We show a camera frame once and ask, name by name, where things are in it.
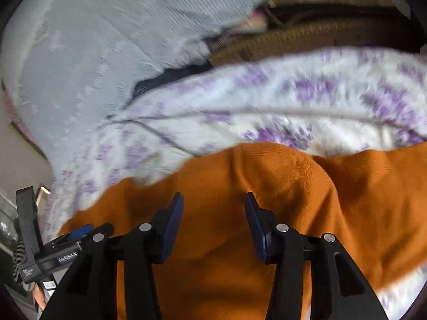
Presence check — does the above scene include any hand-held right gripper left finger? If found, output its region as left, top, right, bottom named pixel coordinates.
left=39, top=192, right=185, bottom=320

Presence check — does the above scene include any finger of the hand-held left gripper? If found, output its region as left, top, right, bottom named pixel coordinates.
left=50, top=222, right=114, bottom=245

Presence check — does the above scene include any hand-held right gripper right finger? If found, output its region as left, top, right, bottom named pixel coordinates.
left=244, top=192, right=389, bottom=320

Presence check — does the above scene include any orange knit sweater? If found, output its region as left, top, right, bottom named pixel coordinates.
left=58, top=142, right=427, bottom=320

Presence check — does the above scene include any person's left forearm striped sleeve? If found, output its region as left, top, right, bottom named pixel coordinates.
left=12, top=243, right=48, bottom=311

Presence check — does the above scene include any pink bedding edge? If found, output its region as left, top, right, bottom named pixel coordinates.
left=3, top=85, right=45, bottom=157

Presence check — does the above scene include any purple floral white blanket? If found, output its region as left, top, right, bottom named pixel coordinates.
left=39, top=47, right=427, bottom=320

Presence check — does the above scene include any dark cloth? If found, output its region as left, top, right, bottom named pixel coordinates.
left=133, top=63, right=216, bottom=98

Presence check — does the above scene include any white lace cloth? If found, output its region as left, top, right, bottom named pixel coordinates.
left=0, top=0, right=412, bottom=175

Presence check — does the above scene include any brown wicker basket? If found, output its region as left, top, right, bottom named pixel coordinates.
left=207, top=0, right=421, bottom=66

